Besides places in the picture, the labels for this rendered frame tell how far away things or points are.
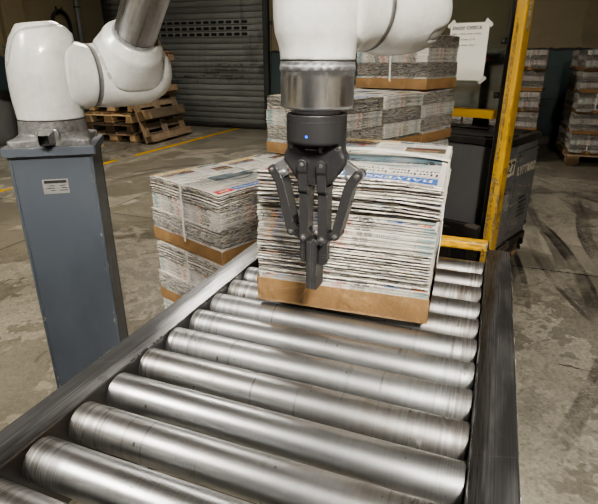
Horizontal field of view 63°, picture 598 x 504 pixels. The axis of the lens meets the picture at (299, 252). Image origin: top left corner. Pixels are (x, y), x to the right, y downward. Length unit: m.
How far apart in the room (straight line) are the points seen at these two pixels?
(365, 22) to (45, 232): 1.00
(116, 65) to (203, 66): 8.33
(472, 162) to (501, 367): 2.32
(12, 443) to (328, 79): 0.53
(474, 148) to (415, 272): 2.24
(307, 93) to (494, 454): 0.45
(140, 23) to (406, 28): 0.76
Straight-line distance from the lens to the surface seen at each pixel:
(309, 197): 0.65
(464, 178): 3.02
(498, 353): 0.77
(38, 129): 1.33
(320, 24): 0.58
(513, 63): 2.72
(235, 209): 1.50
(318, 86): 0.59
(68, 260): 1.39
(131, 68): 1.35
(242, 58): 9.26
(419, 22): 0.70
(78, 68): 1.34
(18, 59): 1.34
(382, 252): 0.77
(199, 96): 9.74
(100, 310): 1.44
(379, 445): 0.58
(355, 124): 1.90
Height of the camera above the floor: 1.19
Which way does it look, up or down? 22 degrees down
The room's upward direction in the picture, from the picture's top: straight up
